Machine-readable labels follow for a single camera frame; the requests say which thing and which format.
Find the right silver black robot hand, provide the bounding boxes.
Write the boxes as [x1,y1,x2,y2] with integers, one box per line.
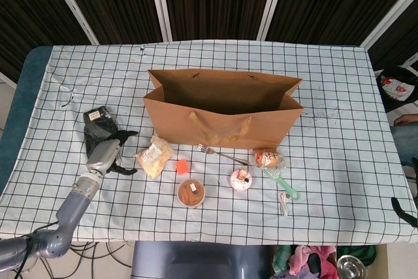
[391,196,418,227]

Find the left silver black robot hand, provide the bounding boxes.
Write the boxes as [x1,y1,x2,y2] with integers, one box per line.
[85,130,140,177]

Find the tan snack packet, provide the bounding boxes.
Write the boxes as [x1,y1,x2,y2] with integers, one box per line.
[135,135,176,180]

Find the clear jar of rubber bands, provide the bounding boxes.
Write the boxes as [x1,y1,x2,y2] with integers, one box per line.
[177,179,206,209]

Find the pink toy cake with strawberry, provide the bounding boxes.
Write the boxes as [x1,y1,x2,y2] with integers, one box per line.
[230,167,254,191]

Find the bread bun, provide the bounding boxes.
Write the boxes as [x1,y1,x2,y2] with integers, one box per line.
[250,147,290,169]

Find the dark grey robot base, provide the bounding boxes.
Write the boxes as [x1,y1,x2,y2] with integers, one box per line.
[132,241,274,279]

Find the person bare forearm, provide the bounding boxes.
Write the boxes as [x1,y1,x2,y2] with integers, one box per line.
[393,112,418,127]

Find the brown paper shopping bag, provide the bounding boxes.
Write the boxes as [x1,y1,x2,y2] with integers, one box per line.
[142,69,304,153]

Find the black snack packet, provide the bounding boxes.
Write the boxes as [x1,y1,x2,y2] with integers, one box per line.
[82,105,121,159]

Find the metal bowl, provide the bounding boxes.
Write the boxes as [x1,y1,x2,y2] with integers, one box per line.
[336,254,360,277]

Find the orange cube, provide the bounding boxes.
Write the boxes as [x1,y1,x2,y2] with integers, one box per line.
[174,158,191,175]

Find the blue table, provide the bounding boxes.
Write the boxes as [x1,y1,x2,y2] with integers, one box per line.
[0,46,53,191]

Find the colourful clothes pile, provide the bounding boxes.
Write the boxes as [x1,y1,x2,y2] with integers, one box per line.
[272,244,339,279]

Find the green brush white bristles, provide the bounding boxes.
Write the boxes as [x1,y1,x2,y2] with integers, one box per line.
[261,166,301,202]

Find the metal fork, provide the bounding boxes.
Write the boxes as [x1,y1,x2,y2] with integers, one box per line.
[197,143,249,165]

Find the person in black printed shirt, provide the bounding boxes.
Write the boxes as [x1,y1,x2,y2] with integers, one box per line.
[375,65,418,166]

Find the white black checkered tablecloth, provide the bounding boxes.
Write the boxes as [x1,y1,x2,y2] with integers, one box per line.
[0,41,418,246]

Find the black floor cables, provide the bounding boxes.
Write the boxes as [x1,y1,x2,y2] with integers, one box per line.
[0,239,135,279]

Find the white usb cable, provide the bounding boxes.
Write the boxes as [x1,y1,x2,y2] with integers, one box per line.
[277,190,292,217]

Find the white partition post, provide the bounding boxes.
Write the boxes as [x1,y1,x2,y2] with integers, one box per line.
[42,0,99,45]
[256,0,290,41]
[361,0,418,48]
[146,0,173,42]

